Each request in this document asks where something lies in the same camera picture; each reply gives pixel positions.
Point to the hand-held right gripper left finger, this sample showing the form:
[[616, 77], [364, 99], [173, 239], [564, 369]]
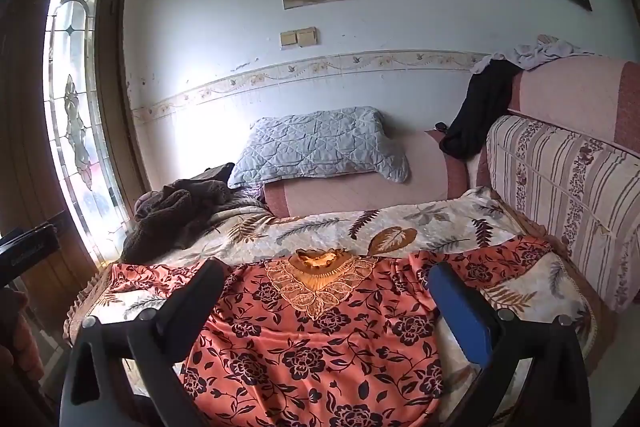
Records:
[[195, 302]]

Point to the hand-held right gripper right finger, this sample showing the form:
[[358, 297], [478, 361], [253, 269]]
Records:
[[462, 312]]

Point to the orange floral shirt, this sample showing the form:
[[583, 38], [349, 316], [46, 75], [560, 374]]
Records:
[[320, 347]]

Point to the person's left forearm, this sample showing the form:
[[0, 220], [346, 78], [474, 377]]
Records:
[[20, 337]]

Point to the brown fuzzy garment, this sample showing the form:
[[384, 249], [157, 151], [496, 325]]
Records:
[[175, 217]]

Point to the cream leaf print blanket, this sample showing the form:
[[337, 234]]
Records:
[[425, 222]]

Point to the wooden door with stained glass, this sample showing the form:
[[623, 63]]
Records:
[[20, 117]]

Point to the pink sofa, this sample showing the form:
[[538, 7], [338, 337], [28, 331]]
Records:
[[360, 192]]

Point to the striped floral sofa cushion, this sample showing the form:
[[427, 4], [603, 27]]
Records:
[[560, 187]]

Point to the small black object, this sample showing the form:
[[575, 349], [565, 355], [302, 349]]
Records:
[[440, 127]]

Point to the grey quilted pillow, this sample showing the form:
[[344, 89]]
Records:
[[315, 147]]

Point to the black garment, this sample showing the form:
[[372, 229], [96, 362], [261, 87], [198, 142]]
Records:
[[480, 112]]

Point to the pale lilac garment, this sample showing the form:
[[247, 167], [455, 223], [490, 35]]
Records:
[[540, 52]]

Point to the beige wall switch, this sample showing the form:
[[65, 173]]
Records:
[[289, 39], [307, 37]]

